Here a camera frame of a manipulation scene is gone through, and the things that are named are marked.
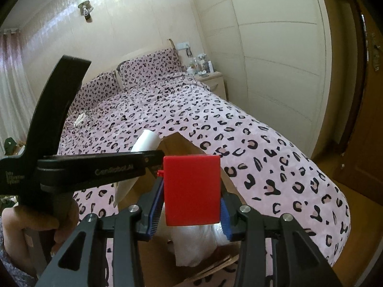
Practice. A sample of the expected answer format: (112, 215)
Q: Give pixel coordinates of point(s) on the bottles on bedside table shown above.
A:
(200, 66)

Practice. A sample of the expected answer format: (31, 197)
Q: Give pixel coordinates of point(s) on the right leopard print pillow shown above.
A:
(147, 67)

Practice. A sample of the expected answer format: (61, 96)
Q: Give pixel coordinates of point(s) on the brown wooden door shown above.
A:
(360, 165)

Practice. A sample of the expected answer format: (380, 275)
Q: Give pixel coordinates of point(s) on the wall power socket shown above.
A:
(182, 46)

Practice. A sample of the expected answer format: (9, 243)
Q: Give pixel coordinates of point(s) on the left hand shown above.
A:
(16, 219)

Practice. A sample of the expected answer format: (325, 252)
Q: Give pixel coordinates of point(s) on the pink leopard print blanket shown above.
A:
(270, 172)

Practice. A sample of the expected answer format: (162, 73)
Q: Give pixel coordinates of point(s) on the wall lamp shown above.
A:
(85, 9)

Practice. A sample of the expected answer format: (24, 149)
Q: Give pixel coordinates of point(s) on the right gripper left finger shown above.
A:
(82, 260)

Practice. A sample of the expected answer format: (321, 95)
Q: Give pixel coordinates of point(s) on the red small box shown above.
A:
(192, 189)

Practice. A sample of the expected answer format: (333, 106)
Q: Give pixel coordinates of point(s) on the clear plastic bag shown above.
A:
(190, 244)

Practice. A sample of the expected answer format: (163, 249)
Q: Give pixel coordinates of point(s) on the white wardrobe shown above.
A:
(276, 58)

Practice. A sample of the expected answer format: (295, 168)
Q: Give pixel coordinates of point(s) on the left leopard print pillow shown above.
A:
(103, 86)

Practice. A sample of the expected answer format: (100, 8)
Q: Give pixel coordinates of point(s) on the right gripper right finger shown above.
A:
(273, 251)

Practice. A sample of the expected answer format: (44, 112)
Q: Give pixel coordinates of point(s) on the white curtain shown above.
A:
(17, 99)

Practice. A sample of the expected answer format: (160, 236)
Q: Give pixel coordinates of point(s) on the beige bedside table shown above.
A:
(215, 81)

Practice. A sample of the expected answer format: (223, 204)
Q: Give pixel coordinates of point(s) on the leopard print pillow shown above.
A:
(103, 86)
(147, 67)

